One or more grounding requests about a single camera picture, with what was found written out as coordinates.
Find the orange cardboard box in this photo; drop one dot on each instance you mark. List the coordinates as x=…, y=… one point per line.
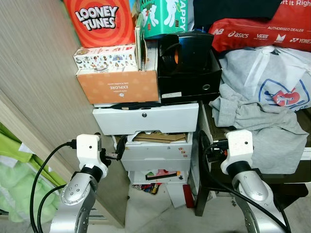
x=116, y=87

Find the black glossy appliance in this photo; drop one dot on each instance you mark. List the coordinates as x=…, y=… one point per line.
x=189, y=48

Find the white plastic drawer unit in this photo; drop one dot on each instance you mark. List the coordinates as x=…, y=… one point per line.
x=146, y=119

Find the light green fabric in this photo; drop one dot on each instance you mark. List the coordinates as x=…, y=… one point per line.
x=19, y=189

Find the beige wood-grain cabinet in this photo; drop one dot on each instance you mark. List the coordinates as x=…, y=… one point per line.
x=39, y=73

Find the grey garment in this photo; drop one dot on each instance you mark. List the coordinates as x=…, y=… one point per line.
x=272, y=141

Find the thin standing cardboard sheet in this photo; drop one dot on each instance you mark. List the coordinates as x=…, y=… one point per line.
x=141, y=48

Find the red Looney Tunes bag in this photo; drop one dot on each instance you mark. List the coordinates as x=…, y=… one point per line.
x=97, y=35

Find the red sports brand bag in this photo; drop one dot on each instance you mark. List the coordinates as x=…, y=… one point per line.
x=262, y=34

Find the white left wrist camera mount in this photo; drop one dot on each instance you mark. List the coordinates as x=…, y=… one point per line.
x=88, y=148

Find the dark brown printer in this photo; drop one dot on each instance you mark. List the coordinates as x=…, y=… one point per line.
x=272, y=178

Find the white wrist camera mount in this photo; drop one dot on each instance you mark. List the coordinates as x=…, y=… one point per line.
x=238, y=145
x=88, y=148

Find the black cloth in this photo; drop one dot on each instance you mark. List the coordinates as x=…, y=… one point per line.
x=233, y=9

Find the white patterned small box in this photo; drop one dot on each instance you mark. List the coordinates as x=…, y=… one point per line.
x=104, y=58

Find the green printed box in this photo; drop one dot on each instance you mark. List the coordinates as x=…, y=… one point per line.
x=160, y=19

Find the brown cardboard piece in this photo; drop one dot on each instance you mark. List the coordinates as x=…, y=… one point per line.
x=160, y=137

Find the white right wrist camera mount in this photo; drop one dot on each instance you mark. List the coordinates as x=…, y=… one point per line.
x=238, y=145

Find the white plastic bag with logo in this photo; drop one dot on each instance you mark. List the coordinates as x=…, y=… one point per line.
x=252, y=73

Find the black box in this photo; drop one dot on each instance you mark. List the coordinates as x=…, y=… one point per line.
x=189, y=87

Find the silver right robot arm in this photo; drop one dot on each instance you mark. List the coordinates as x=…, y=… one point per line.
x=252, y=189

